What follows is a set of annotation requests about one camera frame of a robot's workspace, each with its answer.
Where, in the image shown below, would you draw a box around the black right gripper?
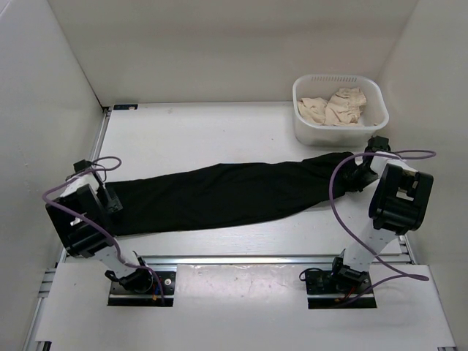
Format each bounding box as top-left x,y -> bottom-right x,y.
342,165 -> 379,193

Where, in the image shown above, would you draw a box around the black trousers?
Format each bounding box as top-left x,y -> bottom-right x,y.
106,152 -> 365,236

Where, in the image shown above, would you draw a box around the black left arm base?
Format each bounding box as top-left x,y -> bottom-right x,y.
105,268 -> 176,307

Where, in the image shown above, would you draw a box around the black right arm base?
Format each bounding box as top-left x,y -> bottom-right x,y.
299,257 -> 377,309

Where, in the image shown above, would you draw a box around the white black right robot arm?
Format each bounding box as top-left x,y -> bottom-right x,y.
328,136 -> 434,293

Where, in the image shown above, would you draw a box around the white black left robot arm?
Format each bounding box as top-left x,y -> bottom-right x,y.
42,159 -> 156,293

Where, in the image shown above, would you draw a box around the beige trousers in basket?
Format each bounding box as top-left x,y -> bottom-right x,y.
295,87 -> 367,127

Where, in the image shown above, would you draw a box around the white plastic basket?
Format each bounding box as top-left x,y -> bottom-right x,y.
292,74 -> 389,147

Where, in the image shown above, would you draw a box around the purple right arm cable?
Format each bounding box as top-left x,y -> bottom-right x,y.
328,148 -> 437,304

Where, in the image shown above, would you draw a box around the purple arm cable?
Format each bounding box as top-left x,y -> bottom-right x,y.
42,156 -> 165,304
328,148 -> 437,304

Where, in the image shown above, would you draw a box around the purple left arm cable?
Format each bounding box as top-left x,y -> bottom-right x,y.
42,156 -> 165,304

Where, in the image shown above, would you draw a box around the aluminium frame rail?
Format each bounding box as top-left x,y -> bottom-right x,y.
20,106 -> 113,350

